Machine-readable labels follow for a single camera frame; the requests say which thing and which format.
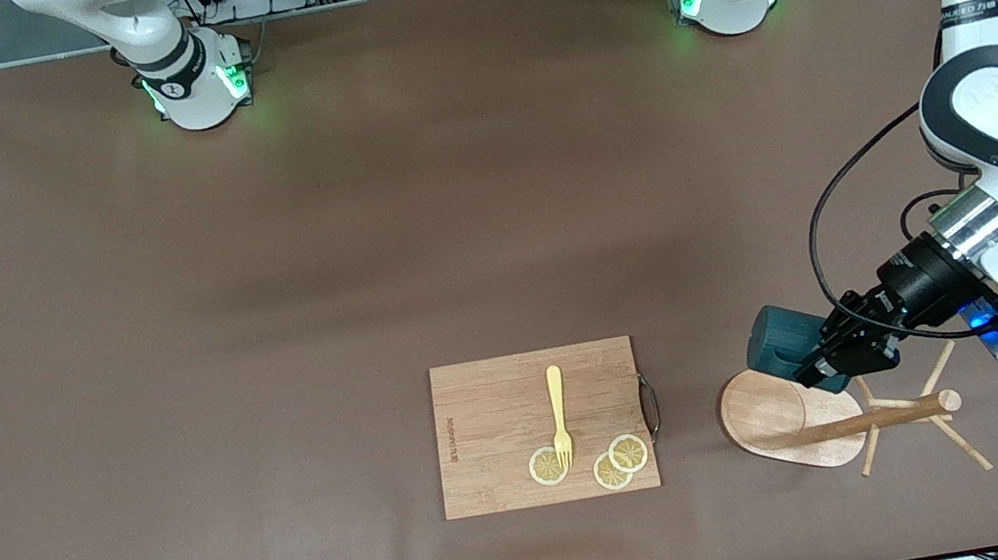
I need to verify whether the dark teal cup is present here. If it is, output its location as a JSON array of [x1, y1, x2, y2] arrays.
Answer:
[[737, 293, 855, 409]]

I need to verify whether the wooden cup rack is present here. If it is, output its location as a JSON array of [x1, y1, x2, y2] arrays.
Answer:
[[714, 332, 995, 514]]

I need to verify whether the lemon slice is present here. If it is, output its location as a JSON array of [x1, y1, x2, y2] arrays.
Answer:
[[589, 448, 636, 495], [525, 442, 574, 490], [605, 430, 653, 477]]

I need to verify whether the yellow plastic fork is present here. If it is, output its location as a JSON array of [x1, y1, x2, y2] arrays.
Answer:
[[541, 364, 579, 472]]

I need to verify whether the bamboo cutting board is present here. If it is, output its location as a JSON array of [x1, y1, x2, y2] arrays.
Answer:
[[421, 332, 672, 523]]

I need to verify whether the brown table mat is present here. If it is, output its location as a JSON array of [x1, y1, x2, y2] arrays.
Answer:
[[0, 0, 998, 560]]

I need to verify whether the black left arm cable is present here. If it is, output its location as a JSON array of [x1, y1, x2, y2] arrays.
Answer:
[[787, 97, 995, 360]]

